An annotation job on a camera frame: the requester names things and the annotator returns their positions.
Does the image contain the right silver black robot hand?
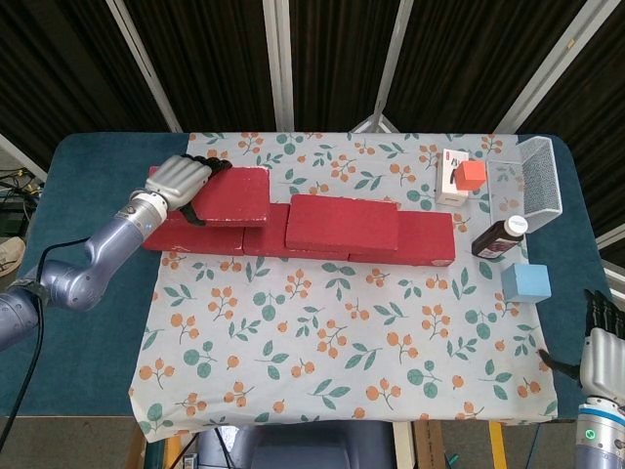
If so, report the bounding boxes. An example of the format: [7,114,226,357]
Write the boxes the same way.
[536,288,625,406]

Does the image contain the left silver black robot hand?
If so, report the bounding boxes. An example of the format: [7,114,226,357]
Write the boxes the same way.
[145,153,230,229]

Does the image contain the red brick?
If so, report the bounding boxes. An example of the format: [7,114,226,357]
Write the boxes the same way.
[348,211,457,268]
[284,193,400,253]
[142,194,247,254]
[148,165,271,230]
[242,203,351,261]

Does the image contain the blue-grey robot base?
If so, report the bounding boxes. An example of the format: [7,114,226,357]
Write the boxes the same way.
[197,422,396,469]

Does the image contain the light blue foam cube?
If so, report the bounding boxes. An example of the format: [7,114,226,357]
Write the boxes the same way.
[500,263,553,303]

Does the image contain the dark brown bottle white cap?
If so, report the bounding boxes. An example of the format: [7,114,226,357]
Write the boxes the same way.
[471,215,529,260]

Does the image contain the beige shoe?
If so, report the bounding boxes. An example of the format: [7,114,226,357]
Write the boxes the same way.
[0,236,25,279]

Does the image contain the floral fruit print tablecloth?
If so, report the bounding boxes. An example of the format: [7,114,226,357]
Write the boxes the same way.
[128,130,561,444]

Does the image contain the brown cardboard piece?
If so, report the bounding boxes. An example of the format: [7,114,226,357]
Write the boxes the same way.
[412,419,443,469]

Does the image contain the clear plastic box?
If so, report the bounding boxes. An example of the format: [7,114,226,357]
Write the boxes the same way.
[485,158,528,219]

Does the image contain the teal table cover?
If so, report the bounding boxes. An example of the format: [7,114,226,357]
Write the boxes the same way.
[0,131,625,425]

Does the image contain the orange foam cube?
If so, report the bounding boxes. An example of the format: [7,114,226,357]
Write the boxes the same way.
[452,159,489,192]

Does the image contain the small white cardboard box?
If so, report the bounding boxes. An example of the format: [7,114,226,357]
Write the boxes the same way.
[435,149,471,207]

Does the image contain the dark partition screen white frame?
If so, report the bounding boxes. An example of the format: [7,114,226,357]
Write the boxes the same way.
[0,0,625,162]

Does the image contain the tangled cables on floor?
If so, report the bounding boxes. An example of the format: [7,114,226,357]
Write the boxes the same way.
[0,165,46,221]

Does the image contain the white wire mesh basket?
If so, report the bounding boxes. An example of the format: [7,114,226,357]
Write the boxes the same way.
[517,137,563,234]

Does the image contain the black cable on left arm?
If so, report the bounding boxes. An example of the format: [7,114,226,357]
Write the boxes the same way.
[0,237,94,441]

